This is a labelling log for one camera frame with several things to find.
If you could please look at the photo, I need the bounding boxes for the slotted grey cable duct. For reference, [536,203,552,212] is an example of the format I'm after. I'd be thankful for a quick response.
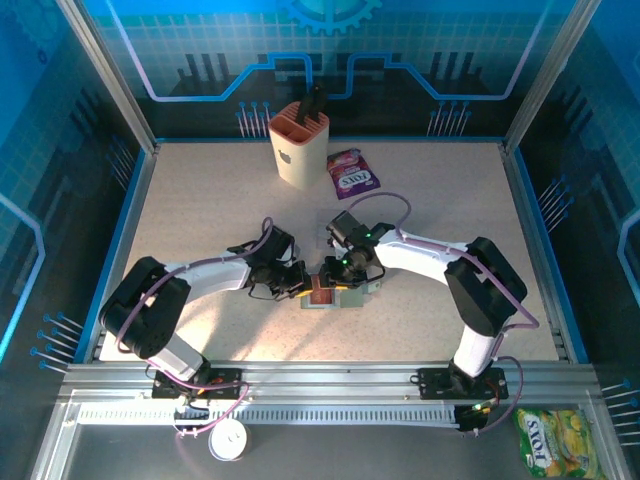
[74,403,464,430]

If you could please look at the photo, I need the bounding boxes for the aluminium mounting rail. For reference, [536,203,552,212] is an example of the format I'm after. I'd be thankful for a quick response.
[58,360,604,404]

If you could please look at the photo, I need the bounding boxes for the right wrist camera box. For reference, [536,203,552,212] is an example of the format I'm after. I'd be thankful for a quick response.
[325,210,370,250]

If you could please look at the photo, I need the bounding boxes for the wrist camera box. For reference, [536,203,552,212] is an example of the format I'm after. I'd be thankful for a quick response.
[325,210,370,250]
[263,225,297,265]

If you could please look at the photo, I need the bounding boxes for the aluminium side rail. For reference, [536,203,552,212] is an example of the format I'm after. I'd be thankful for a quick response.
[82,142,161,364]
[501,142,576,364]

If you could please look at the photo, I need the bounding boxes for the aluminium frame post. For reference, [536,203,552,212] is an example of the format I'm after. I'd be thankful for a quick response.
[53,0,160,157]
[501,0,604,155]

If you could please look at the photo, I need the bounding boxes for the right aluminium frame post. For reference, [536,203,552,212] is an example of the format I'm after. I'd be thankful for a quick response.
[501,0,604,155]

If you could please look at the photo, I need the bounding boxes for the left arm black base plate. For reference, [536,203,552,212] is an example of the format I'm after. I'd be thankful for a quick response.
[150,367,247,401]

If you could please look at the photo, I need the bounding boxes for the beige knife block orange top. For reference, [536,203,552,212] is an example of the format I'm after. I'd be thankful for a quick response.
[267,101,332,191]

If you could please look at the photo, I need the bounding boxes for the left aluminium frame post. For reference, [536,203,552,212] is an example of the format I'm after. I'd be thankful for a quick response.
[53,0,160,157]

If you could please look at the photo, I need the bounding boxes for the left aluminium side rail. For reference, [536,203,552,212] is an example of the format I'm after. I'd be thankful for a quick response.
[82,142,161,364]

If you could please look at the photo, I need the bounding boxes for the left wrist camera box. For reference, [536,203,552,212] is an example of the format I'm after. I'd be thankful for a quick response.
[263,225,297,265]

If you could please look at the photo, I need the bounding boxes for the purple Fox's candy bag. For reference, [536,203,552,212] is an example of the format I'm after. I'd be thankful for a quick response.
[326,147,382,201]

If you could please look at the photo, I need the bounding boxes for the white round lid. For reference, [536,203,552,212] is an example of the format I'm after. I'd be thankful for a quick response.
[207,418,249,462]

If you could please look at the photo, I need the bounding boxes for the right aluminium side rail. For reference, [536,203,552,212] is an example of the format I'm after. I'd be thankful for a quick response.
[501,142,576,364]

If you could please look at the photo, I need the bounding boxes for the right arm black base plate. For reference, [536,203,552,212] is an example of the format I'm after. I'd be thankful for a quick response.
[416,367,510,401]

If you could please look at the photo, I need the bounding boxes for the clear zip plastic bag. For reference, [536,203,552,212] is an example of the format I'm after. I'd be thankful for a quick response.
[298,277,382,312]

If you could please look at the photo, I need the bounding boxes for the yellow green Fox's candy bag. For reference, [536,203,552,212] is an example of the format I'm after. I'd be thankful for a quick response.
[513,407,601,480]

